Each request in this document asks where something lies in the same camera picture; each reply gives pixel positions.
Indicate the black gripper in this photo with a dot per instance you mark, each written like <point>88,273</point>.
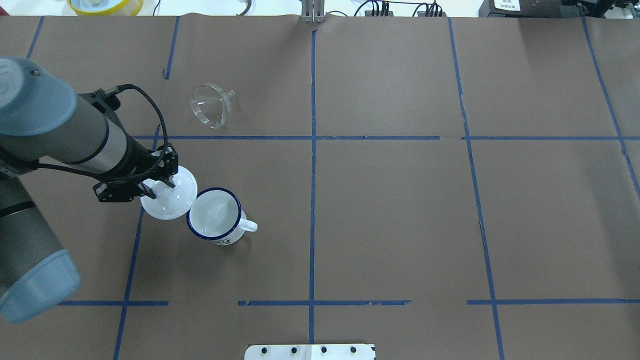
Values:
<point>134,161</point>

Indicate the white round mug lid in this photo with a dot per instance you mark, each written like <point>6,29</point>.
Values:
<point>171,202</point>

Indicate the clear plastic funnel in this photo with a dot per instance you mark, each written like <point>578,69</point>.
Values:
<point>212,105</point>

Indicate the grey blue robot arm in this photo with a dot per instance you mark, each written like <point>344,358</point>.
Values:
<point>45,124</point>

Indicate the white enamel mug blue rim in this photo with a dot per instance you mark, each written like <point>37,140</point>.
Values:
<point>217,216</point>

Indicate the yellow bowl with blue plate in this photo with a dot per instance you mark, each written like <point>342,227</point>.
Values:
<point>98,8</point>

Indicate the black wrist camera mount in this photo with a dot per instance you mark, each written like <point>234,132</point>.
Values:
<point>107,191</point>

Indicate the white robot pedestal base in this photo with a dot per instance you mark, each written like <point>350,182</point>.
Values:
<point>332,351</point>

